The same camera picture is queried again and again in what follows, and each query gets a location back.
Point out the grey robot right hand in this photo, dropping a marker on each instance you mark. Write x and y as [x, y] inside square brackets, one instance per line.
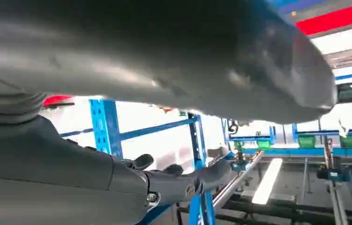
[54, 174]

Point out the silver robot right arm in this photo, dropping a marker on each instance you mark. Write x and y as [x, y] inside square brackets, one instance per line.
[5, 105]

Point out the green plastic crate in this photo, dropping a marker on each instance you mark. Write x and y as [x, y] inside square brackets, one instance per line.
[263, 145]
[306, 142]
[350, 141]

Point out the white flat strip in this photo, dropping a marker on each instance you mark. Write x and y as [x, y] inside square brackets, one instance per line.
[267, 181]

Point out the blue clamp block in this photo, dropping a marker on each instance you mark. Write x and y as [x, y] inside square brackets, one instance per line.
[334, 174]

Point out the red banner stripe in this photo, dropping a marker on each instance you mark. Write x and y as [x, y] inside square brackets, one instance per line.
[334, 18]

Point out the blue steel rack frame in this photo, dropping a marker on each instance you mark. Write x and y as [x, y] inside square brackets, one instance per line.
[106, 127]

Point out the steel conveyor rail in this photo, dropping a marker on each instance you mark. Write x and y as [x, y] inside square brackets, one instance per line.
[238, 183]

